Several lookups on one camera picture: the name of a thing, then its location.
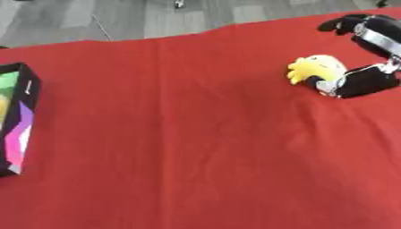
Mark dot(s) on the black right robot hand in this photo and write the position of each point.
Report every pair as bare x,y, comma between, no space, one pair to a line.
370,80

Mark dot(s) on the black box with colourful print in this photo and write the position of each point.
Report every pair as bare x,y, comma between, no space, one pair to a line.
21,119

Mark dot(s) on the yellow and white soft toy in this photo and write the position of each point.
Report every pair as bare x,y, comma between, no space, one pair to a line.
317,68

